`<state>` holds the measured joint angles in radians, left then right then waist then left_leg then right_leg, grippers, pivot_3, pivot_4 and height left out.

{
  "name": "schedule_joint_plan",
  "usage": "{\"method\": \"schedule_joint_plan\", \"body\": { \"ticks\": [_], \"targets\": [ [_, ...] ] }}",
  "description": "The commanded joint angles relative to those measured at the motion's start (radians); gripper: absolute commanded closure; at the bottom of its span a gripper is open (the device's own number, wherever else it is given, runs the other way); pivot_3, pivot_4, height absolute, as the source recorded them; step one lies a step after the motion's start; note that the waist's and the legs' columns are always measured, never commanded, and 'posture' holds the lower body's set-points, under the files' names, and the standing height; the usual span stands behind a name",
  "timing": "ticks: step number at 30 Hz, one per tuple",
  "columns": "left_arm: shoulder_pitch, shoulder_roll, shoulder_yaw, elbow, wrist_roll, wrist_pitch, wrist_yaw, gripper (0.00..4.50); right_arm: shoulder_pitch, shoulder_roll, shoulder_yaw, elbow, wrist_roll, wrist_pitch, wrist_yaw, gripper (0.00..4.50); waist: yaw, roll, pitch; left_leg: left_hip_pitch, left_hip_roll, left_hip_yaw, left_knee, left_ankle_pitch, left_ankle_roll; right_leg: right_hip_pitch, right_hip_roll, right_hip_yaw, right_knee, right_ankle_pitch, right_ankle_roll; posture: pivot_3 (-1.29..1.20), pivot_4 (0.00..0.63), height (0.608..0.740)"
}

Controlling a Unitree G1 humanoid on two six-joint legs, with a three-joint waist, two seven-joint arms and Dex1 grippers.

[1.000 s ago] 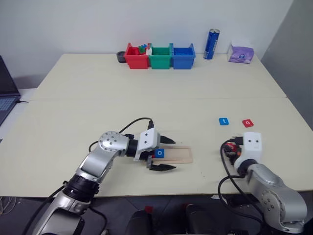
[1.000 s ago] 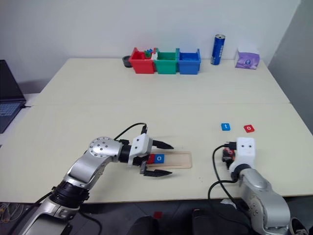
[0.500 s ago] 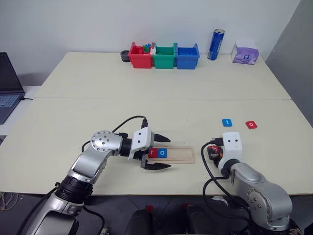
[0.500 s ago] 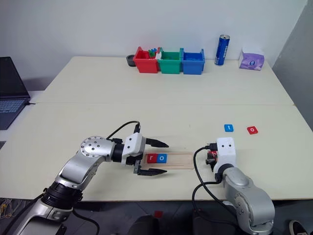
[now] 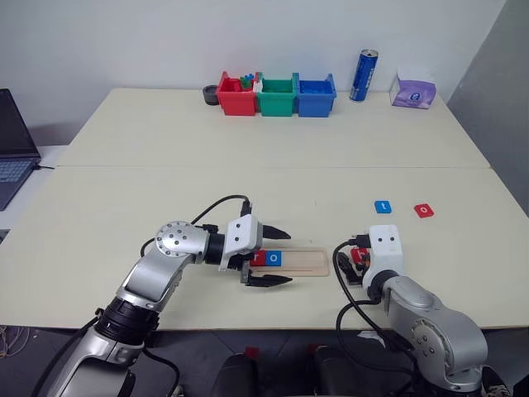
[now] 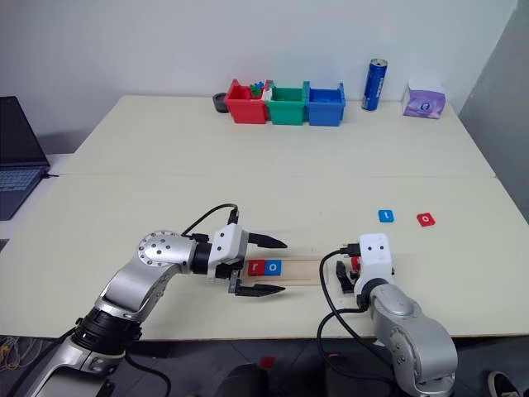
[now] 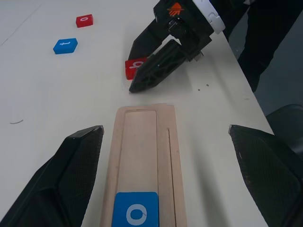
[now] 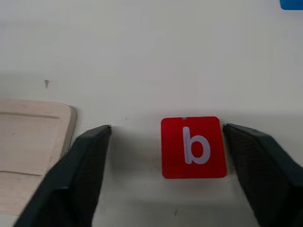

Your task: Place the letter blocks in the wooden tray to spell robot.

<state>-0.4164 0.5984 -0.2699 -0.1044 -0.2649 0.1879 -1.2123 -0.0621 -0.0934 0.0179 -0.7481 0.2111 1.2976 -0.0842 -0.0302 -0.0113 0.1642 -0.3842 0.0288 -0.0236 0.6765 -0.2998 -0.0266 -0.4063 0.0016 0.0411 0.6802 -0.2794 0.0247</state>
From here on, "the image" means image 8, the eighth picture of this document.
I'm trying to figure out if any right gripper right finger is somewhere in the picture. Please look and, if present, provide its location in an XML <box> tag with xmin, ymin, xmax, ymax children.
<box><xmin>222</xmin><ymin>122</ymin><xmax>303</xmax><ymax>227</ymax></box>

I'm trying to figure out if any wooden letter tray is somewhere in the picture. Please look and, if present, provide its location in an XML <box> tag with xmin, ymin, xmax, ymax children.
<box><xmin>0</xmin><ymin>98</ymin><xmax>77</xmax><ymax>217</ymax></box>

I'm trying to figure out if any red letter b block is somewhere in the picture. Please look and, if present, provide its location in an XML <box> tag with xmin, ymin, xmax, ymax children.
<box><xmin>160</xmin><ymin>115</ymin><xmax>228</xmax><ymax>180</ymax></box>

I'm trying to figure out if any blue letter t block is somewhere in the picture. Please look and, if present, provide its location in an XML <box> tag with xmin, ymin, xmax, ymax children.
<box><xmin>280</xmin><ymin>0</ymin><xmax>303</xmax><ymax>10</ymax></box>

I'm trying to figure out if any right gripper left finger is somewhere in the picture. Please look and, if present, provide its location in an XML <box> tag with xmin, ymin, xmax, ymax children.
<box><xmin>13</xmin><ymin>124</ymin><xmax>112</xmax><ymax>227</ymax></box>

